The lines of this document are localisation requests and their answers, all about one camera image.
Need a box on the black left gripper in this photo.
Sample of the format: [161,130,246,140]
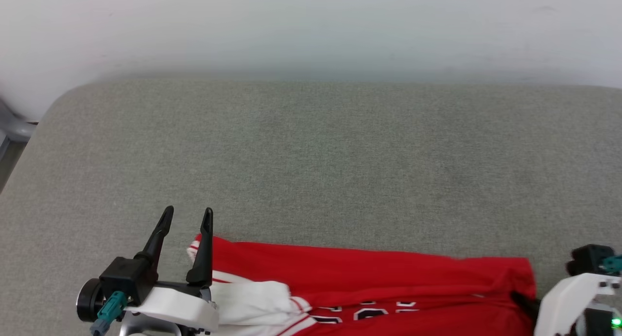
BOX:
[76,206,214,323]

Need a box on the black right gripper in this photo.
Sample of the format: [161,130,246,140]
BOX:
[510,290,622,336]

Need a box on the red and white jersey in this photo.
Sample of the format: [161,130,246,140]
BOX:
[187,235,537,336]

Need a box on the grey fabric sofa cushion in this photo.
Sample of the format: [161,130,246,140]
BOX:
[0,78,622,336]

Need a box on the teal left camera connector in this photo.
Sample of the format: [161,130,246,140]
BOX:
[90,291,128,336]

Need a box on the grey chair frame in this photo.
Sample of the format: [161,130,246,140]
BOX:
[0,98,37,193]

